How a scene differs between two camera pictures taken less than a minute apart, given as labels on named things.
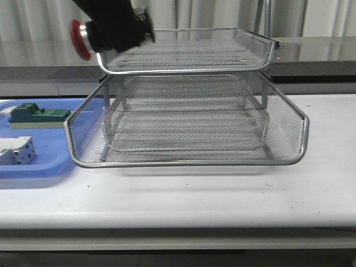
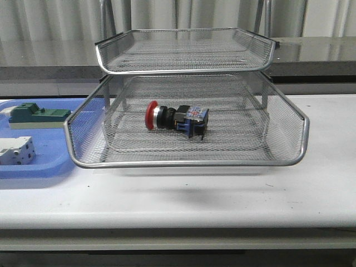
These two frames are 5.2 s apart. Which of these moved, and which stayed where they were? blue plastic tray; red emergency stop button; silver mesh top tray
Moved: red emergency stop button
Stayed: blue plastic tray; silver mesh top tray
